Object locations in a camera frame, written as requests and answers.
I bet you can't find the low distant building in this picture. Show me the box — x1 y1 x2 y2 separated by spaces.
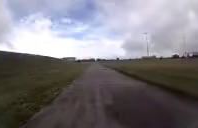
62 56 77 62
141 55 157 61

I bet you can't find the grey asphalt path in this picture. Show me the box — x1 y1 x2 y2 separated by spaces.
21 62 198 128

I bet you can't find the tall light pole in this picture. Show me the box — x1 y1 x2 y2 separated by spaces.
142 32 151 58

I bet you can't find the grass field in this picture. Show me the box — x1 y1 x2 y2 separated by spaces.
101 56 198 101
0 49 88 128

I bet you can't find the row of distant buildings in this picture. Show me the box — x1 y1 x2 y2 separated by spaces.
170 51 198 59

